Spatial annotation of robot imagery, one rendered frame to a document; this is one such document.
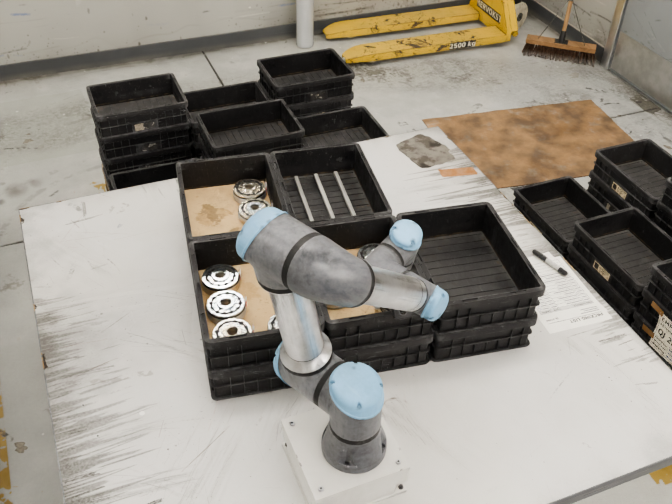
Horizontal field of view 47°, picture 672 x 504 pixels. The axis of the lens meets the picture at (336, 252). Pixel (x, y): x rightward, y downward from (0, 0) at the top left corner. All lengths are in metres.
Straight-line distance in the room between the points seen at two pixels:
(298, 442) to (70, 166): 2.74
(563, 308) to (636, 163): 1.50
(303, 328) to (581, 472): 0.82
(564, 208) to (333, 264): 2.32
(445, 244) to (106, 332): 1.02
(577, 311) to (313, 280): 1.23
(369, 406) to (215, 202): 1.06
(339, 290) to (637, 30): 4.10
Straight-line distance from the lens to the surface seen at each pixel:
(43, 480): 2.89
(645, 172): 3.73
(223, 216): 2.41
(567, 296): 2.45
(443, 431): 2.02
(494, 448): 2.01
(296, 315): 1.53
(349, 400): 1.64
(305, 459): 1.82
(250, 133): 3.46
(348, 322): 1.92
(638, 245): 3.28
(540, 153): 4.42
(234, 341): 1.89
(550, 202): 3.58
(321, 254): 1.34
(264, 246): 1.38
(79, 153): 4.38
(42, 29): 5.13
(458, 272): 2.25
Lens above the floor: 2.29
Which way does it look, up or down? 40 degrees down
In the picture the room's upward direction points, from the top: 2 degrees clockwise
